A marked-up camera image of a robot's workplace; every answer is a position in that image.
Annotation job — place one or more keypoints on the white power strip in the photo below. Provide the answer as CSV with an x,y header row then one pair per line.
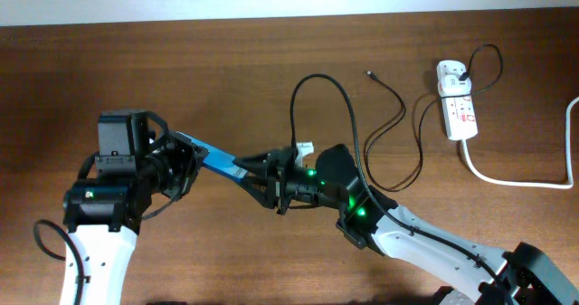
x,y
459,117

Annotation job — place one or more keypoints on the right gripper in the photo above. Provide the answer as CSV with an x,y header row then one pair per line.
x,y
274,176

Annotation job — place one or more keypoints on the white USB charger plug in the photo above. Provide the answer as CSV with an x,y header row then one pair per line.
x,y
449,81

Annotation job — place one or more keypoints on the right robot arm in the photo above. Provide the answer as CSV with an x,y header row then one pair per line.
x,y
369,219

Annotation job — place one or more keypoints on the blue Samsung Galaxy smartphone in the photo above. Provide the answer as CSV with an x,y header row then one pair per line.
x,y
219,161

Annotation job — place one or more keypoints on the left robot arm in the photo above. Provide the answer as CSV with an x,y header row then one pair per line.
x,y
138,156

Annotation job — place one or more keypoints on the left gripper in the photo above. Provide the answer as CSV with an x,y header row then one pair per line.
x,y
191,156

